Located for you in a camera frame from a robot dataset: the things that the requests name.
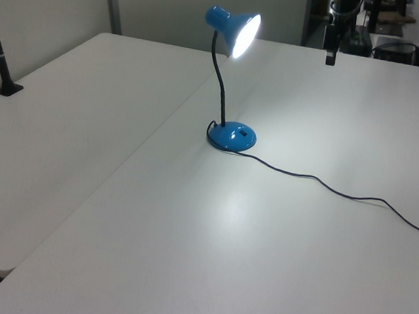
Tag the black box with green light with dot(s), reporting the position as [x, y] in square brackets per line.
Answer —
[359, 41]

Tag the black camera pole with base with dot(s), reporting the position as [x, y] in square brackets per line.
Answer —
[0, 59]

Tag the blue gooseneck desk lamp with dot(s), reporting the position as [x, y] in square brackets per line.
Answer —
[230, 135]

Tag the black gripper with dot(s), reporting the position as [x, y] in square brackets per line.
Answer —
[332, 37]

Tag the dark Franka robot arm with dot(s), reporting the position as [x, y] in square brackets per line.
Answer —
[344, 6]

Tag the black upright post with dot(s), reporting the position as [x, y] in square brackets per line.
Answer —
[374, 13]

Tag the black electronics box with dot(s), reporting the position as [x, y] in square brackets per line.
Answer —
[392, 52]

